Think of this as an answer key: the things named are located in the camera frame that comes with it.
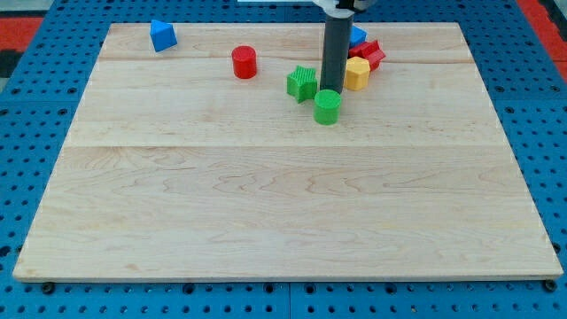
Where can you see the light wooden board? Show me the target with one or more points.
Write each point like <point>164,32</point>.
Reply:
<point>175,170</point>

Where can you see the blue cube block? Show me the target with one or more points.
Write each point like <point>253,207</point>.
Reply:
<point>358,36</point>

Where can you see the green star block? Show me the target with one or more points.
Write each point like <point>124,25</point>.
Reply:
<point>302,83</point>

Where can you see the yellow hexagon block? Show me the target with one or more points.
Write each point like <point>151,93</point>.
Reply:
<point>357,73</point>

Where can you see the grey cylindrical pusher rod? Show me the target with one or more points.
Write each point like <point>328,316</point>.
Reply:
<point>336,39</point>

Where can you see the red cylinder block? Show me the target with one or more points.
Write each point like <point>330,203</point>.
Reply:
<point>244,62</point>

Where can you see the blue triangular prism block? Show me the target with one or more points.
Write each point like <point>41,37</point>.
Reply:
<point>162,35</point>

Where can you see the red star block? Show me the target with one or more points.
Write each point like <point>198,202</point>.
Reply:
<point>371,51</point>

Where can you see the green cylinder block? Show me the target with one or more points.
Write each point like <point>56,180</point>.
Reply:
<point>327,106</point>

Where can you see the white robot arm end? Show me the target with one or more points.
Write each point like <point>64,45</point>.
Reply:
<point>342,9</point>

